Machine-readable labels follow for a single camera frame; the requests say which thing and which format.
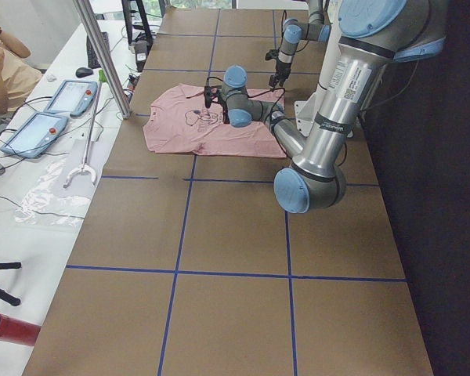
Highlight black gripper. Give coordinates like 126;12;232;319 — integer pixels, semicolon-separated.
269;60;291;87
209;88;226;111

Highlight pink printed t-shirt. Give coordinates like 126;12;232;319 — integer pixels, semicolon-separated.
143;84;285;158

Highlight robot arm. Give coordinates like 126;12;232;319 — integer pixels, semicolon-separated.
265;0;331;89
204;1;448;213

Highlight black power adapter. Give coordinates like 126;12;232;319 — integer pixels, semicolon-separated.
133;39;153;72

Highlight reacher grabber tool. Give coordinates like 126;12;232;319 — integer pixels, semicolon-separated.
63;69;106;189

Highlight black keyboard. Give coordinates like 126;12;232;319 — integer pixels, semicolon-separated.
86;31;110;69

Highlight black computer mouse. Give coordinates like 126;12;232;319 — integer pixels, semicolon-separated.
75;67;93;78

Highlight far teach pendant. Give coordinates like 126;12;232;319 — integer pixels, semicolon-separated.
44;80;98;117

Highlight teach pendant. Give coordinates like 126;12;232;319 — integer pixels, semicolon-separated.
0;112;68;158
44;80;98;117

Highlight near teach pendant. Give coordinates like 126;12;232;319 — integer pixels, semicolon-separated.
0;112;68;158

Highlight clear plastic bag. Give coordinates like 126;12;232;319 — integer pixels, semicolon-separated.
14;157;90;230

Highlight seated person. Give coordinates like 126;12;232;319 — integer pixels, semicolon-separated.
0;26;43;116

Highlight black tripod legs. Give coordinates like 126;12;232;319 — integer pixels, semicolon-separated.
0;262;22;306

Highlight red cylinder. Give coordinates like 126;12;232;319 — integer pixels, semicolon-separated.
0;313;42;346

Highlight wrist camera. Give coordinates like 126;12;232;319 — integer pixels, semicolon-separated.
265;49;280;61
203;85;213;109

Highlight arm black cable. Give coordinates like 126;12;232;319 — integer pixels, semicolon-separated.
205;76;289;130

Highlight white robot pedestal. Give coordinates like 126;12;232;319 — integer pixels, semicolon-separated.
294;20;342;136

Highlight aluminium frame post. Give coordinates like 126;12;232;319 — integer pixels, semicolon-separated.
73;0;131;119

